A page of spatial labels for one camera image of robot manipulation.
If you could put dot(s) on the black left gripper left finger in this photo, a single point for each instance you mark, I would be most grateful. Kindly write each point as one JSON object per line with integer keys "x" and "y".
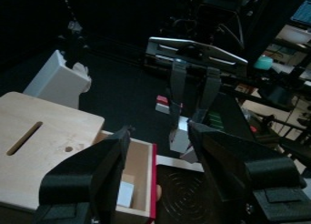
{"x": 80, "y": 179}

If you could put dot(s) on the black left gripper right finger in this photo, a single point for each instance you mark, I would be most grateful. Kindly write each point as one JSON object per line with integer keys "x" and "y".
{"x": 251, "y": 173}

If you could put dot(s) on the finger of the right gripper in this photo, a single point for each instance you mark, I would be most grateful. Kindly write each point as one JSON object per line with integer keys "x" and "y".
{"x": 210, "y": 88}
{"x": 177, "y": 85}

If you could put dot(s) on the red and white sushi piece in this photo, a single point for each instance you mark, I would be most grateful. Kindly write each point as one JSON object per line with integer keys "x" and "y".
{"x": 161, "y": 104}

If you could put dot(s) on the toy stove with black burner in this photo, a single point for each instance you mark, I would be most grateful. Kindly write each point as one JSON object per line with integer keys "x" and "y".
{"x": 181, "y": 194}

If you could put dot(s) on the black box with green label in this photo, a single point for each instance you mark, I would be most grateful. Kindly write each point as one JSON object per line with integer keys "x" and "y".
{"x": 228, "y": 115}

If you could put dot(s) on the white block in drawer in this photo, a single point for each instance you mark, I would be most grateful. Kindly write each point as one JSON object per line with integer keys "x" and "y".
{"x": 125, "y": 192}

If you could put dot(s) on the wooden box with slot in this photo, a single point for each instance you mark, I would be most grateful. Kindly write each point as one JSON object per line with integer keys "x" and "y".
{"x": 44, "y": 148}

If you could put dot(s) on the wooden drawer with red rim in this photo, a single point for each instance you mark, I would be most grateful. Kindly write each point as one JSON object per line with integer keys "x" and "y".
{"x": 139, "y": 167}

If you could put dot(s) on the teal cup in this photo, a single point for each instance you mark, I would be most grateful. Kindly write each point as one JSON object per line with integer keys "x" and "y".
{"x": 263, "y": 63}

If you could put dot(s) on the metal shelf rack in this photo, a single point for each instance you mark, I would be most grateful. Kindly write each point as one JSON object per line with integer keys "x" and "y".
{"x": 283, "y": 91}

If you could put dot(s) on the white toy block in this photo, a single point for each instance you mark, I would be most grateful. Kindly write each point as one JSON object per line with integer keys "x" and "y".
{"x": 179, "y": 141}

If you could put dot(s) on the white toy appliance box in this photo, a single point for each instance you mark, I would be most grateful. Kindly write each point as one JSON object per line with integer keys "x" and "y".
{"x": 56, "y": 82}

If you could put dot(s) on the black stand post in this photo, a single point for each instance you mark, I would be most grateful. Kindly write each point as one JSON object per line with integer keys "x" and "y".
{"x": 75, "y": 48}

